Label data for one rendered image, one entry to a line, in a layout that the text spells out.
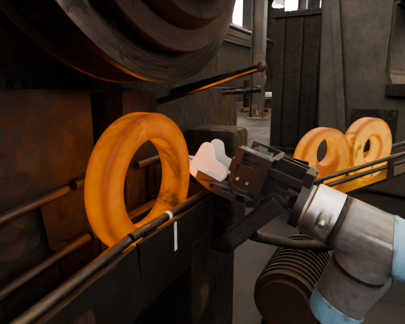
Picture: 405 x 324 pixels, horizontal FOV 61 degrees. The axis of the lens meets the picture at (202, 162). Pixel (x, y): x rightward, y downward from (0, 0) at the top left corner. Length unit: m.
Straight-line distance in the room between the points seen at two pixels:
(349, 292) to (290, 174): 0.18
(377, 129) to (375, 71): 2.10
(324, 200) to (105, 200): 0.28
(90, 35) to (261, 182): 0.29
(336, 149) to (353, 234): 0.40
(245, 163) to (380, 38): 2.61
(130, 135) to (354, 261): 0.33
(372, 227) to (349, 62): 2.67
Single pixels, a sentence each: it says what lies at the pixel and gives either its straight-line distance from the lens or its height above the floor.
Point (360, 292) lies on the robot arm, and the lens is 0.53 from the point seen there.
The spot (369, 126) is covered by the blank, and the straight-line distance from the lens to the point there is 0.92.
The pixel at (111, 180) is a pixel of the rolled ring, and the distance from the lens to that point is 0.39.
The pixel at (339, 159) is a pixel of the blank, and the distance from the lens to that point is 0.86.
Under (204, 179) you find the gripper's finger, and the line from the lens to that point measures 0.52.
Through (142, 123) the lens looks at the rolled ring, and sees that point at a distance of 0.42.
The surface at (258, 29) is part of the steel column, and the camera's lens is 9.42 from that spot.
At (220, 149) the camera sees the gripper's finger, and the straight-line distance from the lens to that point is 0.55.
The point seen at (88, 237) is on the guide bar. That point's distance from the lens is 0.44.
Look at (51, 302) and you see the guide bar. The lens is 0.34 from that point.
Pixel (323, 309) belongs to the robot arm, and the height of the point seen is 0.56.
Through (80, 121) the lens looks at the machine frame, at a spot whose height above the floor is 0.83.
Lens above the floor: 0.88
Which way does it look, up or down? 13 degrees down
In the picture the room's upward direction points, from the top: straight up
